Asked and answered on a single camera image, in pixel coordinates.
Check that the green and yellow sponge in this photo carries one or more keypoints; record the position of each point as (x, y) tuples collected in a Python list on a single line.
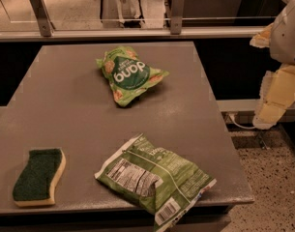
[(37, 182)]

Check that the right metal rail bracket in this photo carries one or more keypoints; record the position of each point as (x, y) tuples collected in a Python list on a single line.
[(177, 7)]

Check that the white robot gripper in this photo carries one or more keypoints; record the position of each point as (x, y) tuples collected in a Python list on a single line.
[(287, 39)]

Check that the green rice chip bag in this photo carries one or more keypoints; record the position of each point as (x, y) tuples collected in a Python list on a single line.
[(127, 75)]

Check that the left metal rail bracket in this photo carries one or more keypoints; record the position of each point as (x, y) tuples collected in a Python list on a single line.
[(42, 17)]

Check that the metal rail bracket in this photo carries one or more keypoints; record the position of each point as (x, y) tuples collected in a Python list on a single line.
[(177, 7), (42, 17)]

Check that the green snack bag label up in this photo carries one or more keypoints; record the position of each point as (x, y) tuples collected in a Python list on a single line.
[(158, 180)]

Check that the grey metal rail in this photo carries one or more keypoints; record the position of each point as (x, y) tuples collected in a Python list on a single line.
[(133, 34)]

